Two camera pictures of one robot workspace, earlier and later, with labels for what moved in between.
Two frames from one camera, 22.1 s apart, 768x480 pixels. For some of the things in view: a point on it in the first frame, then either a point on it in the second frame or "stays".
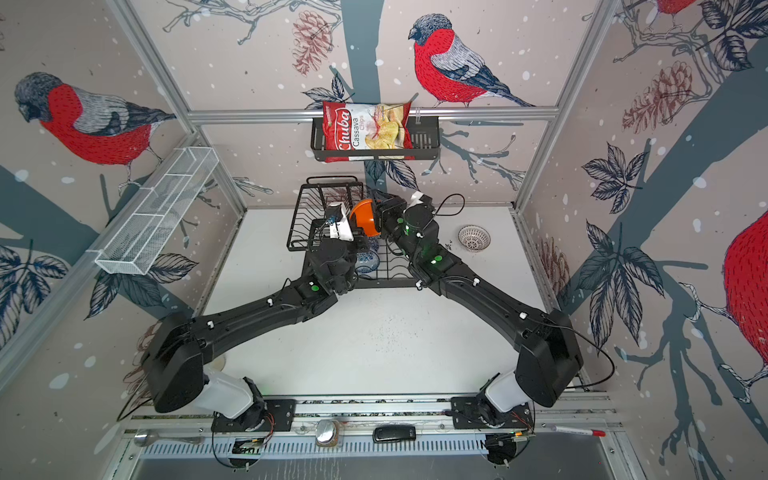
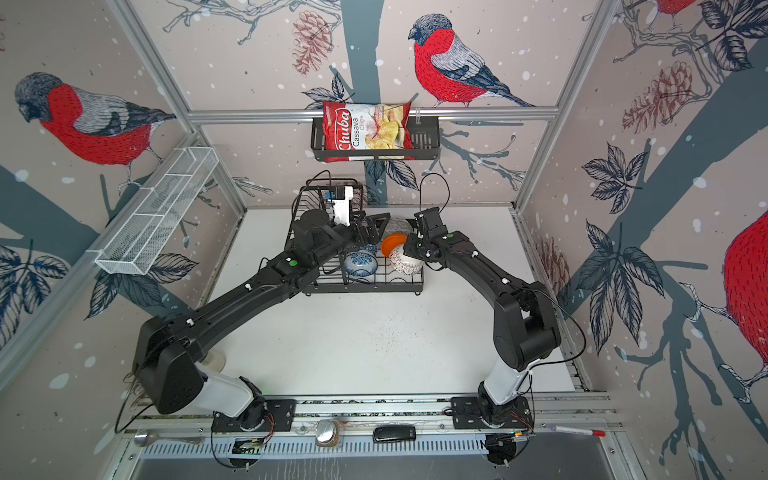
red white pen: x=597 y=433 stays
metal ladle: x=145 y=438 stays
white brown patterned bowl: x=474 y=237 to x=404 y=264
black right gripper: x=385 y=216 to x=409 y=246
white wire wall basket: x=143 y=233 stays
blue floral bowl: x=366 y=261 stays
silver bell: x=327 y=433 stays
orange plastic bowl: x=365 y=218 to x=391 y=241
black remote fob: x=394 y=433 stays
